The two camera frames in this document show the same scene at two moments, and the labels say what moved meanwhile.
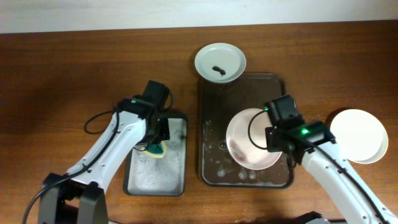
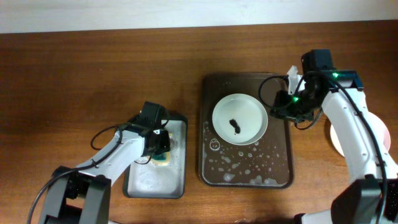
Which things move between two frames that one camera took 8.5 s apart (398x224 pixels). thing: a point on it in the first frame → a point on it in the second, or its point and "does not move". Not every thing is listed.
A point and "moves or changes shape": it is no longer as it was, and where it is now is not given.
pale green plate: [220, 63] → [240, 119]
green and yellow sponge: [156, 150] moves or changes shape
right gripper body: [272, 140] → [296, 107]
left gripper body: [162, 133] does not move
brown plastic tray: [218, 103] does not move
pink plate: [245, 137] → [386, 134]
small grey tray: [144, 175] does not move
